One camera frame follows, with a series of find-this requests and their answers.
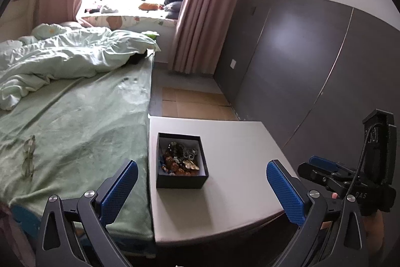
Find person's right hand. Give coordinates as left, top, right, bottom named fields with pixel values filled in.
left=363, top=210, right=385, bottom=257

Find pink right curtain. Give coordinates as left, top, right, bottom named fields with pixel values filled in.
left=168, top=0, right=237, bottom=75

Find black cable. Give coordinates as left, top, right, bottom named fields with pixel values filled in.
left=346, top=125, right=376, bottom=202

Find eyeglasses on bed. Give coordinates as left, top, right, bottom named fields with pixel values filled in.
left=22, top=135, right=36, bottom=177

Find white wall socket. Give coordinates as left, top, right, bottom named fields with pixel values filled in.
left=230, top=59, right=237, bottom=69

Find light green crumpled duvet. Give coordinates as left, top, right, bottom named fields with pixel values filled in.
left=1, top=24, right=160, bottom=110

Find patterned window seat cushion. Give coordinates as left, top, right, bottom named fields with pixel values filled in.
left=81, top=14, right=178, bottom=30

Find green bed blanket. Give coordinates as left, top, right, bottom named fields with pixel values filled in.
left=1, top=56, right=153, bottom=241

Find orange plush toy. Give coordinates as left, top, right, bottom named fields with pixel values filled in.
left=138, top=2, right=164, bottom=12

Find black square jewelry box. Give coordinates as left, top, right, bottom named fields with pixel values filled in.
left=156, top=133, right=209, bottom=189

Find brown rudraksha bead bracelet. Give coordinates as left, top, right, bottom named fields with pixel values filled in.
left=159, top=141, right=201, bottom=177

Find flattened cardboard on floor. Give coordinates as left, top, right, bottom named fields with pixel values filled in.
left=162, top=87, right=238, bottom=121

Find dark grey pillow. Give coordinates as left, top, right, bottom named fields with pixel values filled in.
left=164, top=0, right=184, bottom=20

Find dark grey wardrobe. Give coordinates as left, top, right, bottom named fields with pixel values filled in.
left=214, top=0, right=399, bottom=168

